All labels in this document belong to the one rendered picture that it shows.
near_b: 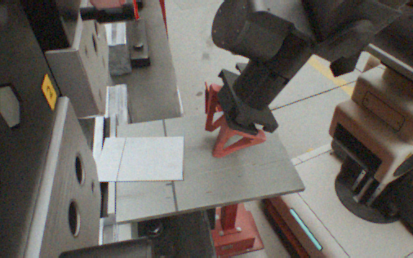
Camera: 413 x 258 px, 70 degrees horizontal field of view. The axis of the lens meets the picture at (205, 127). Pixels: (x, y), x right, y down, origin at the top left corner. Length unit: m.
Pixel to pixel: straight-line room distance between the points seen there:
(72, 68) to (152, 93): 0.56
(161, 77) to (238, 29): 0.55
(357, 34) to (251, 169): 0.23
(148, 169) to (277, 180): 0.19
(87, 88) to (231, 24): 0.16
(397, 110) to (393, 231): 0.64
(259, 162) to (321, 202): 0.90
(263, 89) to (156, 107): 0.41
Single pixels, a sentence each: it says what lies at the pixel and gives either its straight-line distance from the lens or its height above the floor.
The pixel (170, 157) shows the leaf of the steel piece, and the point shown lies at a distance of 0.46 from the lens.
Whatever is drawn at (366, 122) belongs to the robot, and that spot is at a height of 0.80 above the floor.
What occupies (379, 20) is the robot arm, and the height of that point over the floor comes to 1.23.
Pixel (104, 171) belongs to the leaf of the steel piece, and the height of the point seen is 1.00.
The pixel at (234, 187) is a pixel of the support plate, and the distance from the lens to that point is 0.43.
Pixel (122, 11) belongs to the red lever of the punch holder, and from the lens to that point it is 0.25.
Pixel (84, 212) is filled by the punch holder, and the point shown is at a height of 1.21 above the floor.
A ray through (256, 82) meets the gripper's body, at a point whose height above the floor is 1.14.
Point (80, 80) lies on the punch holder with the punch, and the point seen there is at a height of 1.23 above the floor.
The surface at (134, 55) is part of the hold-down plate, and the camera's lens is 0.89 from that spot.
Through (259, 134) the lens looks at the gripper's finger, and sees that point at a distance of 0.41.
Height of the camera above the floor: 1.36
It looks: 45 degrees down
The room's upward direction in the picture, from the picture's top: straight up
